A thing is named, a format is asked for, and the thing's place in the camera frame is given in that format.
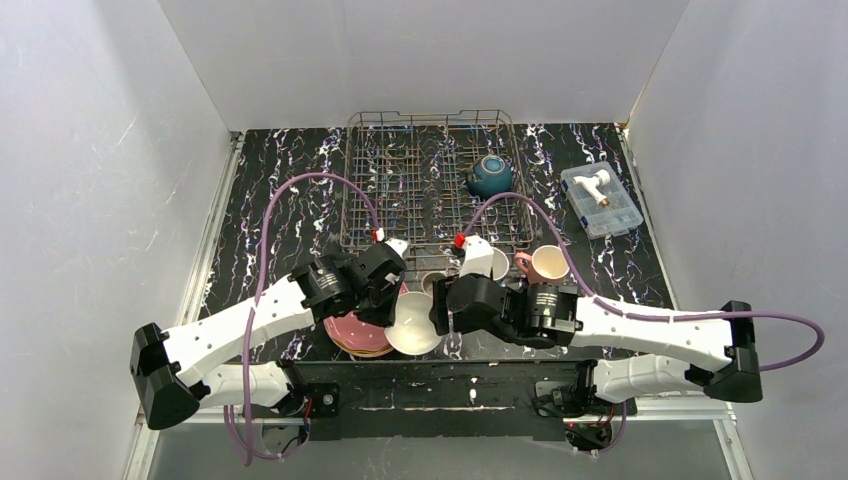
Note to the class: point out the clear plastic parts box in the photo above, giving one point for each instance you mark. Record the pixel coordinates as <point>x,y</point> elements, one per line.
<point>618,218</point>

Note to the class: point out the teal bowl beige inside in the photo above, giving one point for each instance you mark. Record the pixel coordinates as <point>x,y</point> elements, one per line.
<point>489,176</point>

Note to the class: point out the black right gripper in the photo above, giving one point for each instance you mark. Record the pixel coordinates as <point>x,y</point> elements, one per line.
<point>456,307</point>

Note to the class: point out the white bowl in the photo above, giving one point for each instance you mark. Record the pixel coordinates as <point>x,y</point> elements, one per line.
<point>413,333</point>

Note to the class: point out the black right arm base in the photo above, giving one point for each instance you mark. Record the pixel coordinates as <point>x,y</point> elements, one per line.
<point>569,391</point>

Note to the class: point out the grey wire dish rack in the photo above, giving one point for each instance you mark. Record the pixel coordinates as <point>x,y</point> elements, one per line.
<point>414,167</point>

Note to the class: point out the pink polka dot plate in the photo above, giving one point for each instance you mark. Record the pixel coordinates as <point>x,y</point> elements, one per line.
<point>354,333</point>

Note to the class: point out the small grey cup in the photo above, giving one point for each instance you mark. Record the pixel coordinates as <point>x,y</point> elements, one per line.
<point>429,281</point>

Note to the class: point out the blue handled mug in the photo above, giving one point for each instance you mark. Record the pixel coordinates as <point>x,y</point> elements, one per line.
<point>500,265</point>

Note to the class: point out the pink handled mug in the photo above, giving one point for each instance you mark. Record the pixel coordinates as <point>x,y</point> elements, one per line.
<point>547,264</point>

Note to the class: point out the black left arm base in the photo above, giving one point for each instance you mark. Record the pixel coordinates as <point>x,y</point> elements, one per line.
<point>303,401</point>

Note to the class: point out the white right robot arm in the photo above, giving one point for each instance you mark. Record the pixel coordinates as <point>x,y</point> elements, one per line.
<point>716,355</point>

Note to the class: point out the pink bottom plate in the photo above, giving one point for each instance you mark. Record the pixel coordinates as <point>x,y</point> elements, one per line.
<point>364,353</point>

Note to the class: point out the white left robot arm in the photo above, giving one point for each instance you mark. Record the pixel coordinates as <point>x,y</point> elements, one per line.
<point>183,369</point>

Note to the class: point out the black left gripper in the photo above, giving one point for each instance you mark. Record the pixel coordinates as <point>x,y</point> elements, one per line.
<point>385,291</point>

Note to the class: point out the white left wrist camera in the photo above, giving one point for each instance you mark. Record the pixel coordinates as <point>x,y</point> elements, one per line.
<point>400,246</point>

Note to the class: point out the white pipe fitting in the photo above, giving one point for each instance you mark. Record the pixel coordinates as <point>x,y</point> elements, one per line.
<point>592,185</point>

